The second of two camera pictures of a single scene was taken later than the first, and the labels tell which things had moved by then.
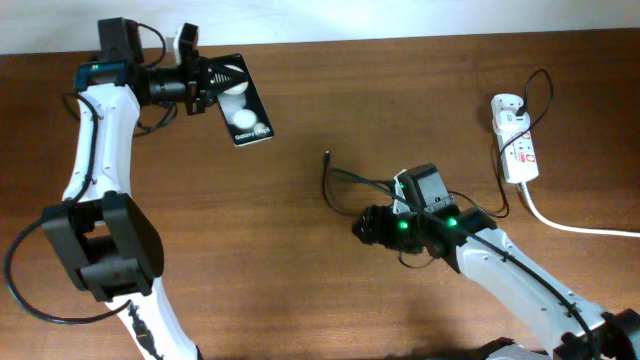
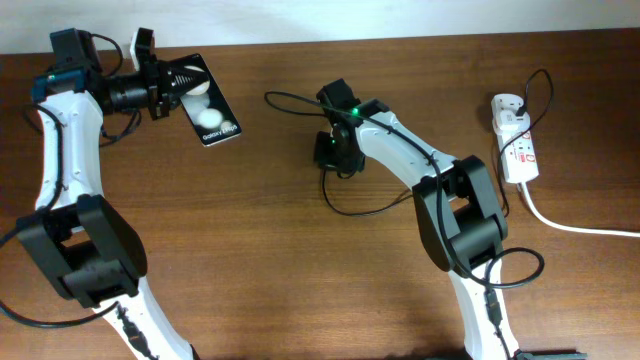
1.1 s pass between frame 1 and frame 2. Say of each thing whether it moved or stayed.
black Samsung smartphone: moved
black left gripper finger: moved
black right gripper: moved
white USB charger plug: stayed
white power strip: stayed
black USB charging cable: stayed
